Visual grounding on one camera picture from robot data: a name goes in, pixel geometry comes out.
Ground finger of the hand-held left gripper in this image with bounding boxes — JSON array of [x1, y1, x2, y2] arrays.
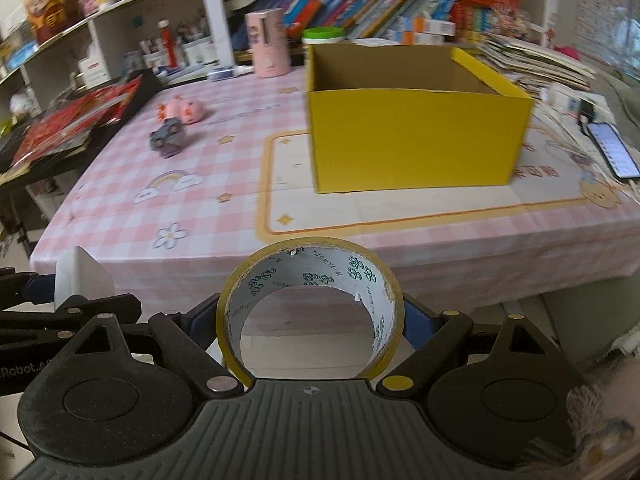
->
[[0, 267, 57, 308], [0, 294, 143, 347]]

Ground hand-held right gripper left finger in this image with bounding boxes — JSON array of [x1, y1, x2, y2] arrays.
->
[[75, 296, 241, 398]]

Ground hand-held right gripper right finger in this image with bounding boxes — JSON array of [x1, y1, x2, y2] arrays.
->
[[375, 294, 557, 402]]

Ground small white box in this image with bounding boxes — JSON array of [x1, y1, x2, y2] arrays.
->
[[54, 246, 116, 306]]

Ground yellow tape roll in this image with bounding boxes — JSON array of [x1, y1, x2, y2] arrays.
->
[[216, 239, 405, 390]]

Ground yellow cardboard box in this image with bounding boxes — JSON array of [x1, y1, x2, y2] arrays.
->
[[305, 42, 536, 195]]

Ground cream desk mat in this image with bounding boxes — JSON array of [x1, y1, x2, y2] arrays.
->
[[255, 127, 621, 238]]

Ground pink checkered tablecloth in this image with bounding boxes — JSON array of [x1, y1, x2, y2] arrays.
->
[[30, 67, 640, 311]]

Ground grey toy car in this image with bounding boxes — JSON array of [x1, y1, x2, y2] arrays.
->
[[150, 116, 187, 157]]

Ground small pink pig toy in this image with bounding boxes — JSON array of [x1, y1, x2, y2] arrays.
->
[[157, 97, 206, 126]]

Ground red packets on black tray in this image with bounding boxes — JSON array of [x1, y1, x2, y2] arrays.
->
[[0, 67, 166, 196]]

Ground small blue and white bottle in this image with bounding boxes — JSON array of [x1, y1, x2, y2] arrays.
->
[[207, 65, 251, 82]]

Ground black smartphone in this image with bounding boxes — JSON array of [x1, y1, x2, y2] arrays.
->
[[585, 121, 640, 181]]

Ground white charger box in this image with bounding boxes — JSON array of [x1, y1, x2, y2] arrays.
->
[[547, 82, 596, 121]]

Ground red bottle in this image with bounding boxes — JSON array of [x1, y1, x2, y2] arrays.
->
[[157, 20, 180, 68]]

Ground red and yellow figure decoration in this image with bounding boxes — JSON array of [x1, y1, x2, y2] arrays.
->
[[25, 0, 83, 46]]

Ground orange and blue carton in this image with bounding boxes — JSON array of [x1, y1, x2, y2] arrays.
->
[[387, 30, 446, 47], [395, 16, 457, 37]]

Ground stack of paper booklets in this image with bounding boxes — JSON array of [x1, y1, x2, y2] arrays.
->
[[475, 35, 601, 96]]

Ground pink cylindrical tumbler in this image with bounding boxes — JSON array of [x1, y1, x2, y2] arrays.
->
[[245, 9, 292, 79]]

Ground white jar with green lid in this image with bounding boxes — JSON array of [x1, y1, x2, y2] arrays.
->
[[301, 27, 347, 53]]

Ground white shelf unit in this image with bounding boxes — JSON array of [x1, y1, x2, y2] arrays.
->
[[0, 0, 236, 126]]

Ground red printed box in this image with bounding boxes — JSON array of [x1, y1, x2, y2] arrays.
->
[[452, 0, 546, 43]]

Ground row of colourful books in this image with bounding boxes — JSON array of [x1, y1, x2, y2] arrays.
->
[[225, 0, 461, 41]]

